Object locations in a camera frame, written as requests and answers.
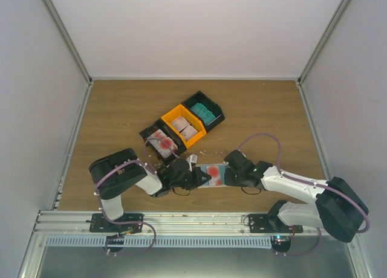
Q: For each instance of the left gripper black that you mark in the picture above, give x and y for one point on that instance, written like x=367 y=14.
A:
x=198 y=180

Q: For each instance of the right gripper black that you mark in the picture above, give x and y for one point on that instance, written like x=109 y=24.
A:
x=228 y=181

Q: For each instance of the red white april card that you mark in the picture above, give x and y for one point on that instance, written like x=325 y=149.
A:
x=215 y=175

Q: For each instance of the beige card holder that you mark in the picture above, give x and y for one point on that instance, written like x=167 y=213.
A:
x=222 y=168

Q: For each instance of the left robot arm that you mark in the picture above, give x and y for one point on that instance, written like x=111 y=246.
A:
x=116 y=173

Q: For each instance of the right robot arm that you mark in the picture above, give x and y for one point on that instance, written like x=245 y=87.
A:
x=329 y=205

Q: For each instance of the white pink card stack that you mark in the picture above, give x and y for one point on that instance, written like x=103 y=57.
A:
x=184 y=128

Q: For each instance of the red white card stack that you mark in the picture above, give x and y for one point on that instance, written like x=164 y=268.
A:
x=163 y=144

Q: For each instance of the orange bin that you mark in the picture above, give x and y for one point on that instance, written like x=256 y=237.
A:
x=178 y=111

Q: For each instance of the black bin left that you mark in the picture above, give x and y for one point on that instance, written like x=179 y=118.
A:
x=160 y=124

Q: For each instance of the black bin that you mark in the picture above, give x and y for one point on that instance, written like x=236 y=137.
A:
x=160 y=124
x=200 y=97

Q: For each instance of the black bin right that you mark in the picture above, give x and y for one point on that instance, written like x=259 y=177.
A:
x=200 y=97

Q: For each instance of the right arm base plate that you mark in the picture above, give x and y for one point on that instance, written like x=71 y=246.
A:
x=265 y=223

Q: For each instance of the grey slotted cable duct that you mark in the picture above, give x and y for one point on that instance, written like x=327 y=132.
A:
x=161 y=241

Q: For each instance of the aluminium rail frame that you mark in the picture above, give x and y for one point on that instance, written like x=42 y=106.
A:
x=265 y=120

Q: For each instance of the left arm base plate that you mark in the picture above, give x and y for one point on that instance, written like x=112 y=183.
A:
x=124 y=224

